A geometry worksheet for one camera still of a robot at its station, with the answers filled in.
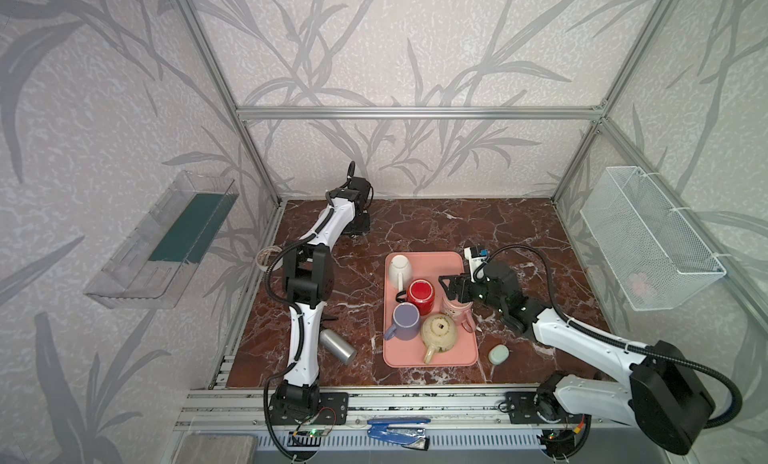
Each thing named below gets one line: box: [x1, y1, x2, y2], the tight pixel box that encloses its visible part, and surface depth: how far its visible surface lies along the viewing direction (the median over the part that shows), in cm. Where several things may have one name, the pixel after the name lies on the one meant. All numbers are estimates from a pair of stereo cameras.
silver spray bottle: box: [319, 329, 357, 365], surface depth 83 cm
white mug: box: [388, 254, 412, 292], surface depth 92 cm
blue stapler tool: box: [367, 417, 431, 451], surface depth 70 cm
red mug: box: [395, 278, 435, 316], surface depth 88 cm
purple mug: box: [384, 302, 421, 341], surface depth 83 cm
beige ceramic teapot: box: [420, 313, 457, 365], surface depth 80 cm
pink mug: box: [441, 297, 477, 345], surface depth 84 cm
